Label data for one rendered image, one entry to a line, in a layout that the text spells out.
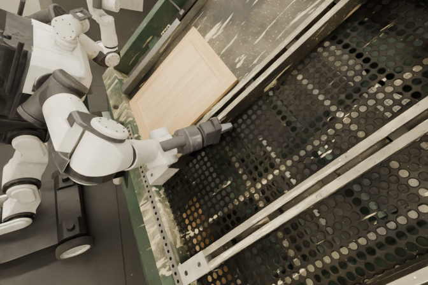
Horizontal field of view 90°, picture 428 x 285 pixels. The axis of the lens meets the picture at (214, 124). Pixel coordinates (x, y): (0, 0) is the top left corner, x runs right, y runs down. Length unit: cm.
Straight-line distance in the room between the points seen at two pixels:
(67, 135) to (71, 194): 133
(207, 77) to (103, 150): 61
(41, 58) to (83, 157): 40
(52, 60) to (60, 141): 36
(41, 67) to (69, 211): 116
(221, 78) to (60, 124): 61
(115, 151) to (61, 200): 136
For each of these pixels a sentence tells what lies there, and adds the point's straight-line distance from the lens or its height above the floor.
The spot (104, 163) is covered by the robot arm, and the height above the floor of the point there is 138.
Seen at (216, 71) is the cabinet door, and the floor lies 133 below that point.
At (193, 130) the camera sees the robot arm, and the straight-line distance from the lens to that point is 71.
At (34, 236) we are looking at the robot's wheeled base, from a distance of 179.
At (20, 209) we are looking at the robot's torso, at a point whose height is 38.
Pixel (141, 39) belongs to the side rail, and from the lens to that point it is 150.
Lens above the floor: 180
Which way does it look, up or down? 43 degrees down
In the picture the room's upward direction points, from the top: 24 degrees clockwise
